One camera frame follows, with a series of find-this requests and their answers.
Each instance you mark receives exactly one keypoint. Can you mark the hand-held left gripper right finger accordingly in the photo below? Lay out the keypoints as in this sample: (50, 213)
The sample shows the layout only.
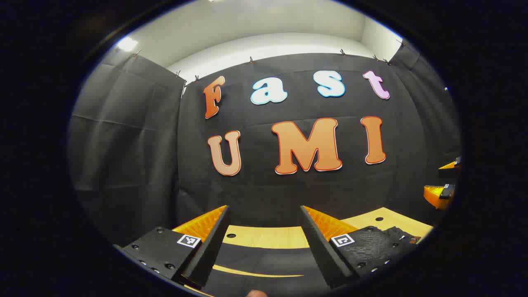
(319, 251)

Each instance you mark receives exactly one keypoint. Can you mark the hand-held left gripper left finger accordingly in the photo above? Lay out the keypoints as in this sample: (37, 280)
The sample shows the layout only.
(212, 243)

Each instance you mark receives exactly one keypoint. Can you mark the ceiling light panel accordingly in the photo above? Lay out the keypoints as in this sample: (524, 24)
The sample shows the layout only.
(127, 43)

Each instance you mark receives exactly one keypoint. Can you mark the black jeans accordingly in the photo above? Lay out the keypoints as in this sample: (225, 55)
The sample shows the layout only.
(264, 258)

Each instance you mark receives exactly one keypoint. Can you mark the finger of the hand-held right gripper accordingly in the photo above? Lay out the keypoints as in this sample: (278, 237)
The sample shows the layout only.
(451, 165)
(435, 196)

